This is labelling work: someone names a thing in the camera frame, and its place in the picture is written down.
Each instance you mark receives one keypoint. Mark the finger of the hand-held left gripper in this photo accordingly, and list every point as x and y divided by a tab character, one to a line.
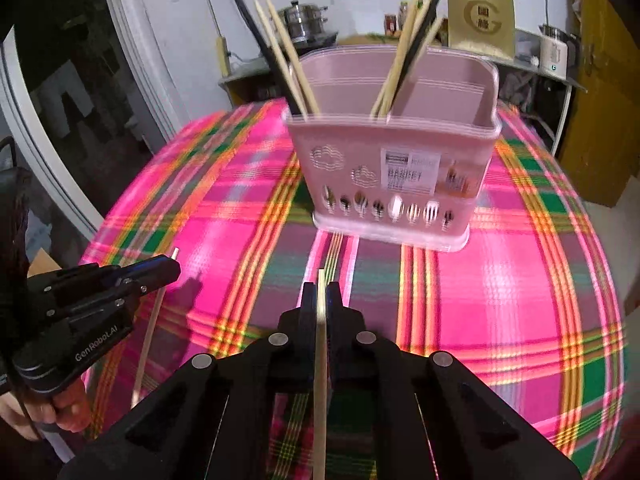
155	269
90	302

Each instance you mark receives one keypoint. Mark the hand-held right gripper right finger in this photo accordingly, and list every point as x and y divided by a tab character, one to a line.
335	310

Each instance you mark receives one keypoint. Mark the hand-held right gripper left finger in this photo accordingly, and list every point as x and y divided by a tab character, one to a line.
307	310

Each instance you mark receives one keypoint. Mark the wooden chopstick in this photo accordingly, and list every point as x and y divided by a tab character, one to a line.
432	35
320	360
400	72
395	50
293	55
282	55
150	330

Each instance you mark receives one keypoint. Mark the pink plastic utensil basket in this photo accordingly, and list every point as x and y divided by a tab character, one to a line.
350	130

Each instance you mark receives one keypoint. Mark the black chopstick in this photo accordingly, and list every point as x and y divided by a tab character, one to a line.
435	2
265	50

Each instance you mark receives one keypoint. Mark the person's left hand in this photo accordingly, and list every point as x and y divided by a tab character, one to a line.
45	412

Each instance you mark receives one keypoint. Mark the brown cardboard piece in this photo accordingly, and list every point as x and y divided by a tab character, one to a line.
45	262

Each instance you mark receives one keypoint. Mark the pink plaid tablecloth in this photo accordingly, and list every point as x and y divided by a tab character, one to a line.
500	280

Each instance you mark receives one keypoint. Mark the metal counter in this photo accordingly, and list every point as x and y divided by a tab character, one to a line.
250	77

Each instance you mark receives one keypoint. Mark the black cooktop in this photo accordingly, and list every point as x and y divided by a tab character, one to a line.
322	39

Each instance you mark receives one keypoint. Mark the steel steamer pot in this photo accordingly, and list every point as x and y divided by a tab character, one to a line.
302	20

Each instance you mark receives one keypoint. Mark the red jar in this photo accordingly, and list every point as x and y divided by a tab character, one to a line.
390	22

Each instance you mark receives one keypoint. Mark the clear bottle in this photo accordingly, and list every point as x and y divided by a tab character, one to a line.
402	15

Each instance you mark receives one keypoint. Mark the brown cardboard box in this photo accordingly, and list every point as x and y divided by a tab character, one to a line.
480	20

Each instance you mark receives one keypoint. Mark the yellow wooden door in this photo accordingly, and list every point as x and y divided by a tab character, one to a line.
605	110

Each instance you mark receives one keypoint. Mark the white electric kettle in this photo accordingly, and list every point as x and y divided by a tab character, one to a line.
555	50

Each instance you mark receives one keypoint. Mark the white door frame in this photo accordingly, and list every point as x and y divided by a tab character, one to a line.
145	70

